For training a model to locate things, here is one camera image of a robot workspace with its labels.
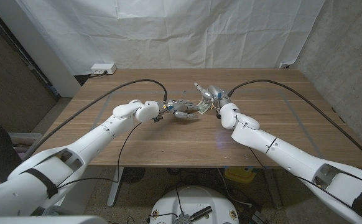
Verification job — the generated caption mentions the grey metal heat sink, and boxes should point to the grey metal heat sink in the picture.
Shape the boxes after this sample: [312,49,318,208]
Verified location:
[174,214,193,224]

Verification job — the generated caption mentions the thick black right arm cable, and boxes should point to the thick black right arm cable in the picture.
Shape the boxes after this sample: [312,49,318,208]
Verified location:
[227,79,362,169]

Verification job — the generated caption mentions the white table leg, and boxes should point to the white table leg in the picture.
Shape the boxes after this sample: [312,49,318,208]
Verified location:
[106,167,125,208]

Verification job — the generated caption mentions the one dollar bill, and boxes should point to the one dollar bill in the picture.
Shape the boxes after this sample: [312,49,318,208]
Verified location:
[198,99,213,115]

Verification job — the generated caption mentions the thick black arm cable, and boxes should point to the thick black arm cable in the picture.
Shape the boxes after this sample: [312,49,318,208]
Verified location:
[227,79,362,169]
[24,78,169,159]

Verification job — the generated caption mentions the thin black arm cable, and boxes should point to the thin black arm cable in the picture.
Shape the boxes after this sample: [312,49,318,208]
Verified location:
[248,146,362,217]
[56,123,143,190]

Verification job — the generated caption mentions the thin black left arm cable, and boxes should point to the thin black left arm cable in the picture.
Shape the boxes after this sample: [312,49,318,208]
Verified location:
[56,123,143,190]

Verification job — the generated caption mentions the white power strip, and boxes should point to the white power strip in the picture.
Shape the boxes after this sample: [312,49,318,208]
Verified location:
[90,63,117,75]

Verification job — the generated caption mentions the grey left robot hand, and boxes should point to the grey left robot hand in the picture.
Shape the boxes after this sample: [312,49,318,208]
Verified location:
[158,99,200,121]

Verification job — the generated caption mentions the thin black torso cable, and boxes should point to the thin black torso cable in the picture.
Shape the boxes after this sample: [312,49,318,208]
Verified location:
[174,185,185,216]

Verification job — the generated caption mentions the yellow plastic container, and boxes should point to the yellow plastic container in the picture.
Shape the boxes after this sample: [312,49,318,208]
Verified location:
[223,167,256,184]

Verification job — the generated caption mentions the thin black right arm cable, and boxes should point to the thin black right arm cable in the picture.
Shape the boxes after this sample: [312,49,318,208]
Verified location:
[248,146,362,217]

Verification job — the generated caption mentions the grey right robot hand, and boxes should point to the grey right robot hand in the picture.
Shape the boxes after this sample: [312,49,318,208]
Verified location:
[193,82,233,108]

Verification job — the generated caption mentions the white creased backdrop sheet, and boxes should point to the white creased backdrop sheet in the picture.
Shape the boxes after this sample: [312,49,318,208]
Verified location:
[14,0,325,77]

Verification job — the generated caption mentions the dark brown door panel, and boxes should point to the dark brown door panel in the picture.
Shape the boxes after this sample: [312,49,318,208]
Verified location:
[0,6,60,134]

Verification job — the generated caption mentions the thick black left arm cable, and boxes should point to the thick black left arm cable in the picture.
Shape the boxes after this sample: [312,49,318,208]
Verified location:
[24,78,169,159]

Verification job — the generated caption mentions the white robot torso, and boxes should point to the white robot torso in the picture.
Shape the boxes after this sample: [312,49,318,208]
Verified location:
[149,185,240,224]

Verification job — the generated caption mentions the black tool on torso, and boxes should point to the black tool on torso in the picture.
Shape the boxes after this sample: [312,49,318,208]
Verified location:
[189,205,213,222]

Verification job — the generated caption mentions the round black fan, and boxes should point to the round black fan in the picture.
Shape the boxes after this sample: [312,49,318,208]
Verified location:
[121,167,146,184]

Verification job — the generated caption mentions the clear plastic storage bin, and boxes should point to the clear plastic storage bin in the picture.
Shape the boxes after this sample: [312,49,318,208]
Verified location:
[8,133,45,153]

